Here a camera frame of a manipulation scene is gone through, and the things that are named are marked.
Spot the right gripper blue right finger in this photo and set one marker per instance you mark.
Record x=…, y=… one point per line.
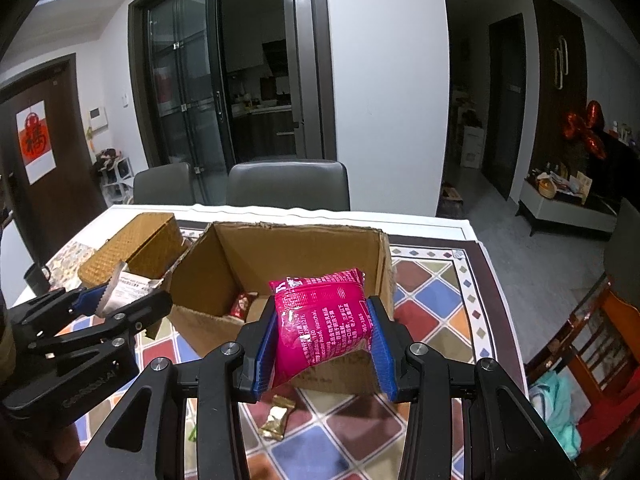
x=388, y=349

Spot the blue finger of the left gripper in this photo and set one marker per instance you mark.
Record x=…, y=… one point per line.
x=127, y=321
x=88, y=299

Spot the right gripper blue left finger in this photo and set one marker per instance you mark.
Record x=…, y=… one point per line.
x=262, y=349

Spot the red white snack packet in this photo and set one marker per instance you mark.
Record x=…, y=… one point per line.
x=242, y=304

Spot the beige snack bag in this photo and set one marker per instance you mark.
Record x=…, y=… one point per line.
x=123, y=288

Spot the pink snack bag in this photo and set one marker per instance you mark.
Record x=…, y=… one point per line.
x=319, y=319

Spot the gold snack wrapper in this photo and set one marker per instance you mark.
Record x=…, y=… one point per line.
x=280, y=410

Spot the green candy packet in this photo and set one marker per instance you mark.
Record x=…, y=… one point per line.
x=192, y=434

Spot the person's left hand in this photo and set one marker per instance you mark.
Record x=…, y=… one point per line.
x=7, y=344

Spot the patterned floral placemat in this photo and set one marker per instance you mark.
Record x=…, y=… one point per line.
x=64, y=265

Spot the black mug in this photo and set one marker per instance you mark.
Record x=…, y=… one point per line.
x=37, y=279

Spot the woven wicker basket box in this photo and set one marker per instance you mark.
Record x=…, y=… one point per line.
x=149, y=244

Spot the brown cardboard box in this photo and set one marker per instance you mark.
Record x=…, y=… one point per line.
x=230, y=258

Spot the dark wooden door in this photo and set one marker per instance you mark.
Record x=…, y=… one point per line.
x=59, y=205

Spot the white shoe rack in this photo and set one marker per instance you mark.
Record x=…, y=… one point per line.
x=115, y=177

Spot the grey dining chair left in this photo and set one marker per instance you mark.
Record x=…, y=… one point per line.
x=165, y=185

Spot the grey dining chair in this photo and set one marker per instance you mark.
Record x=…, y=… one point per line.
x=165, y=185
x=307, y=184

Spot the grey dining chair centre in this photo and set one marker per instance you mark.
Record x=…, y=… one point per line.
x=307, y=184

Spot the teal cloth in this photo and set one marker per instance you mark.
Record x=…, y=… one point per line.
x=551, y=397

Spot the white intercom panel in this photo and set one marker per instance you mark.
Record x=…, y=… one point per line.
x=97, y=118

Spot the red fu door poster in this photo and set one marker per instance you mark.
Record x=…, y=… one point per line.
x=35, y=142

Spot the white box on floor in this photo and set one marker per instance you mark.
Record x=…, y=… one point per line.
x=472, y=151

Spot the white low cabinet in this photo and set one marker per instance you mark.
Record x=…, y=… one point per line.
x=556, y=217

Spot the orange wooden chair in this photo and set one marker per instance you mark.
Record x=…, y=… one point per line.
x=597, y=351

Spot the red heart balloons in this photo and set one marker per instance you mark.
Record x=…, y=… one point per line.
x=587, y=127

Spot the glass sliding door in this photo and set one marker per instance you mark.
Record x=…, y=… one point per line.
x=176, y=74

